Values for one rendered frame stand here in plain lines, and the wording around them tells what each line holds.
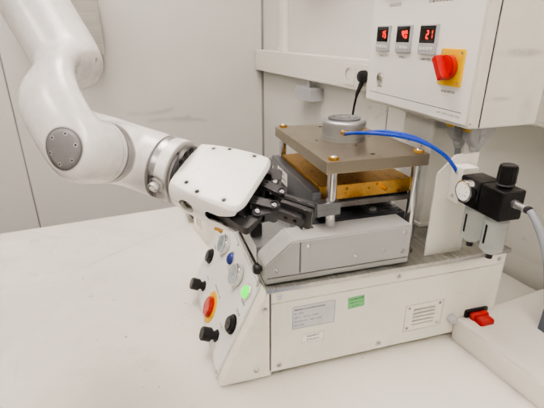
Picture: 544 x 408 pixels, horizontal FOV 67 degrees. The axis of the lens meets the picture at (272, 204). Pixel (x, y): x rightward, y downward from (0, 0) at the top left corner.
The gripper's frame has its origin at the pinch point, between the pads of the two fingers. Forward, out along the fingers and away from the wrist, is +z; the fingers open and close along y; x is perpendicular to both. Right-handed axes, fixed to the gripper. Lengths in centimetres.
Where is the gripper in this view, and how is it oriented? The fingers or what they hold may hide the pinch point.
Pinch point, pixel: (297, 211)
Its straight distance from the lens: 49.6
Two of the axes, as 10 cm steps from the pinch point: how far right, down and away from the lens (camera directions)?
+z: 9.2, 3.1, -2.4
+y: 3.9, -6.7, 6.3
